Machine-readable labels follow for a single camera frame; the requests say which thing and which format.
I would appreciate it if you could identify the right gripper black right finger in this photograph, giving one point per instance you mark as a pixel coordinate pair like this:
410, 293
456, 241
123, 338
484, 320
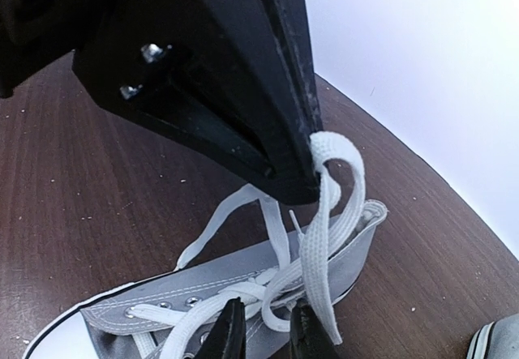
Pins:
308, 339

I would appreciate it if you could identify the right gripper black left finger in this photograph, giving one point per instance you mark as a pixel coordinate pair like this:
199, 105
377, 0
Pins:
227, 338

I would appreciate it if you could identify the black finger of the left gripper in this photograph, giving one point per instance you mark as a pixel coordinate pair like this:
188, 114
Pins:
289, 24
208, 75

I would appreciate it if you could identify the grey sneaker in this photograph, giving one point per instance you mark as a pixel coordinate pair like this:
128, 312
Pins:
496, 340
173, 314

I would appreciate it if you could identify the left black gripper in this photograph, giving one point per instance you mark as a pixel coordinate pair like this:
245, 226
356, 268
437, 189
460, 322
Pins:
35, 33

